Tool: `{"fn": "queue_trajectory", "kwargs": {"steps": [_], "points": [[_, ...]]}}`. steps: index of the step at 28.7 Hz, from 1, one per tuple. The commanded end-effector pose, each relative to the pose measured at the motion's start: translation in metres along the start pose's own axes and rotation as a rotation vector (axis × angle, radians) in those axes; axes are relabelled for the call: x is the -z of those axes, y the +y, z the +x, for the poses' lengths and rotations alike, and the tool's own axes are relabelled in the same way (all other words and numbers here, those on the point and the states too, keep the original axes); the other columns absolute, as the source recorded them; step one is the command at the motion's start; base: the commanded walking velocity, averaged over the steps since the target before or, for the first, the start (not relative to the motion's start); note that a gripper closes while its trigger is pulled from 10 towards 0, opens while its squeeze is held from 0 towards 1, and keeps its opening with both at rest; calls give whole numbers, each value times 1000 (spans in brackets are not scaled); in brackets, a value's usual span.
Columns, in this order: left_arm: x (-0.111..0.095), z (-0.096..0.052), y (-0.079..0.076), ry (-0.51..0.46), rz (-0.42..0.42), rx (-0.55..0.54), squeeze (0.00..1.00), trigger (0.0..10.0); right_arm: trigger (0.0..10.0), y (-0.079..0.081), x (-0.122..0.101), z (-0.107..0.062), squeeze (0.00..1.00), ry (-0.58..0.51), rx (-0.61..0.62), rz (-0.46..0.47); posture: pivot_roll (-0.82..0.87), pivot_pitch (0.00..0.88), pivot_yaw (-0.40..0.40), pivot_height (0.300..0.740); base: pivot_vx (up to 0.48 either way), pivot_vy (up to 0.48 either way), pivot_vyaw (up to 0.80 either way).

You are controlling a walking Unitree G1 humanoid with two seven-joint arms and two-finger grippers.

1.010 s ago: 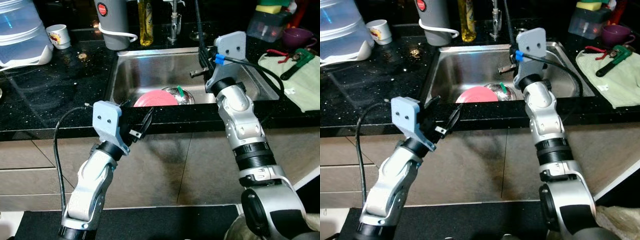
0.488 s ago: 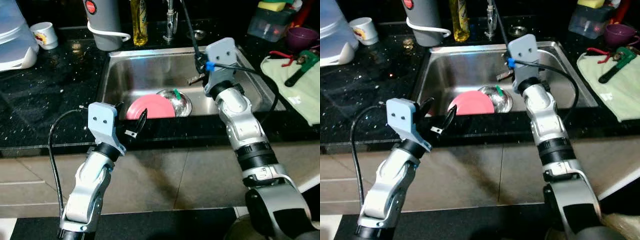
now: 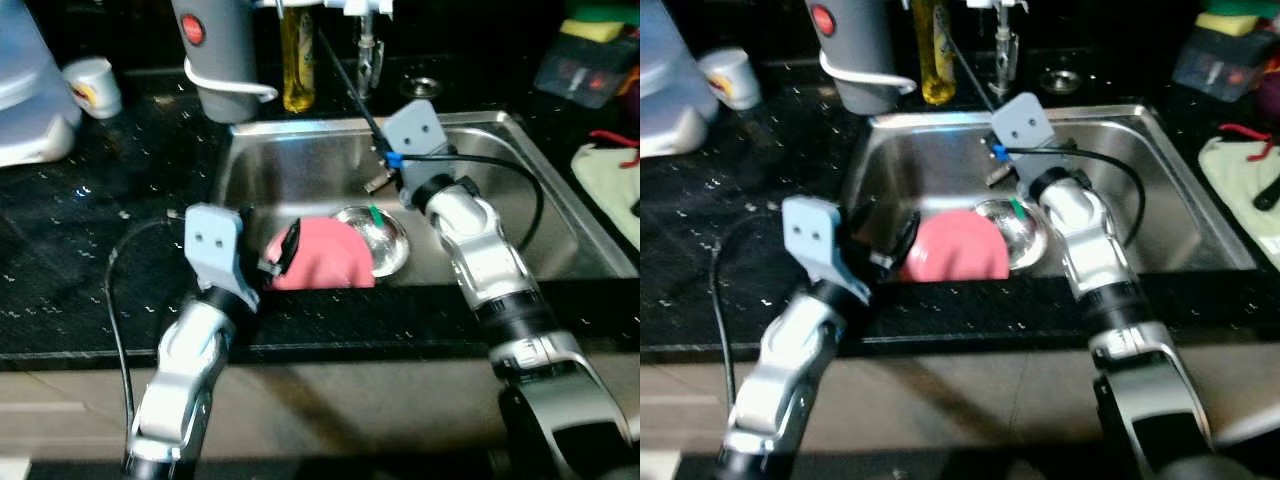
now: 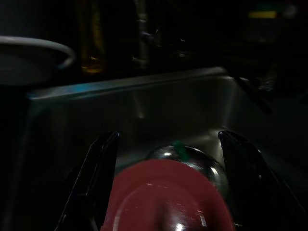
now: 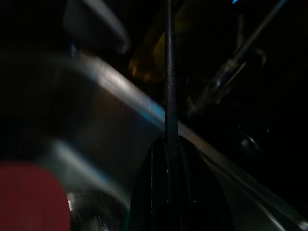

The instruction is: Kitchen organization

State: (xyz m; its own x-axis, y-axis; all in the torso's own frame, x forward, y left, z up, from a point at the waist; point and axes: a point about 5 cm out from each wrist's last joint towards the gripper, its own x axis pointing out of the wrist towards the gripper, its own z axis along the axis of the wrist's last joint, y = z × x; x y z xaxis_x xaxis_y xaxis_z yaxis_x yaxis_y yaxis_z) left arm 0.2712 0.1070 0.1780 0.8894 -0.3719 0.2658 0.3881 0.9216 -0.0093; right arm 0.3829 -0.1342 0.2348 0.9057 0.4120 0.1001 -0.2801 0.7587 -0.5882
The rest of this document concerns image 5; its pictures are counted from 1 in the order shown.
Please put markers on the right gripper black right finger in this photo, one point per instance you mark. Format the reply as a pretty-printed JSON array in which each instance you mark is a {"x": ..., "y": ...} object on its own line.
[{"x": 197, "y": 192}]

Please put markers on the yellow oil bottle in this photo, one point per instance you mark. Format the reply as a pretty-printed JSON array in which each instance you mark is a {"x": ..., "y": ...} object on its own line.
[{"x": 146, "y": 65}]

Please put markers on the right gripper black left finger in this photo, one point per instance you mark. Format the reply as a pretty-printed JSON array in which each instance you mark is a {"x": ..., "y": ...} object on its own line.
[{"x": 149, "y": 192}]

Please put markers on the black chopstick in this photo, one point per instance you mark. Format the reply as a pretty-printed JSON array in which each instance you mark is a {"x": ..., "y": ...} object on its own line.
[{"x": 171, "y": 72}]

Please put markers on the steel sink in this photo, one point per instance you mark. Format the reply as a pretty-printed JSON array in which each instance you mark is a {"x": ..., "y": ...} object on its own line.
[{"x": 120, "y": 91}]

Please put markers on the steel faucet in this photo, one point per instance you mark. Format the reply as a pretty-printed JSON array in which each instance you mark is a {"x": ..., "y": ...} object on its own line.
[{"x": 240, "y": 57}]

